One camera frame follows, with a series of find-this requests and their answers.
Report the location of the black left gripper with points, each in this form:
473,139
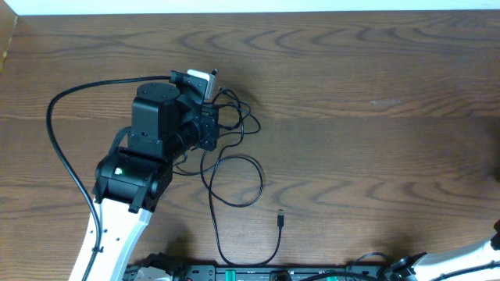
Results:
212,136

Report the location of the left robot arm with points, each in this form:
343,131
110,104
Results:
167,120

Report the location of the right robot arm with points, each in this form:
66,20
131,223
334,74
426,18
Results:
478,261

